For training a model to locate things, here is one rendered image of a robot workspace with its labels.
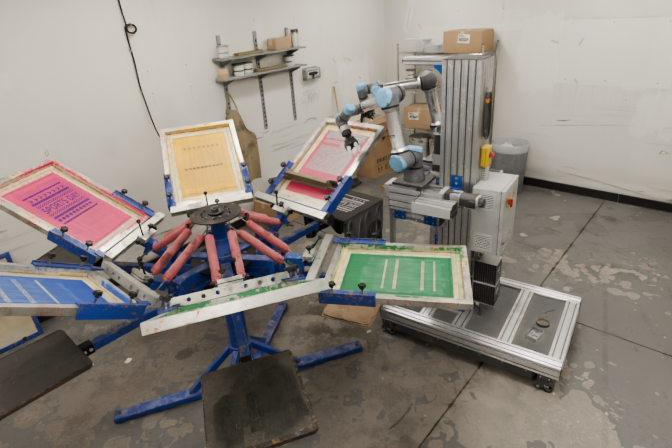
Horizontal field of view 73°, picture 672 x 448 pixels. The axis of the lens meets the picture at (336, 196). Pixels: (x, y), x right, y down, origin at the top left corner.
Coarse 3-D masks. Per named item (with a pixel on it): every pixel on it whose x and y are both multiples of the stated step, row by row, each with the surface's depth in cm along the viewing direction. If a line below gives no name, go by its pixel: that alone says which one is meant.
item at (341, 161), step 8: (360, 144) 329; (336, 152) 335; (344, 152) 331; (352, 152) 327; (336, 160) 329; (344, 160) 326; (352, 160) 322; (328, 168) 327; (336, 168) 324; (344, 168) 320; (320, 176) 326; (328, 176) 322; (336, 176) 319; (312, 192) 319; (320, 192) 315; (328, 192) 312
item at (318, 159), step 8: (320, 144) 349; (312, 152) 347; (320, 152) 342; (328, 152) 339; (312, 160) 341; (320, 160) 337; (328, 160) 333; (304, 168) 339; (312, 168) 335; (320, 168) 331; (288, 184) 335; (296, 184) 331; (304, 184) 328; (296, 192) 326; (304, 192) 322
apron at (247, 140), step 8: (232, 112) 494; (240, 120) 504; (240, 128) 506; (240, 136) 506; (248, 136) 517; (240, 144) 509; (248, 144) 519; (256, 144) 526; (248, 152) 519; (256, 152) 529; (248, 160) 520; (256, 160) 531; (248, 168) 522; (256, 168) 535; (256, 176) 538
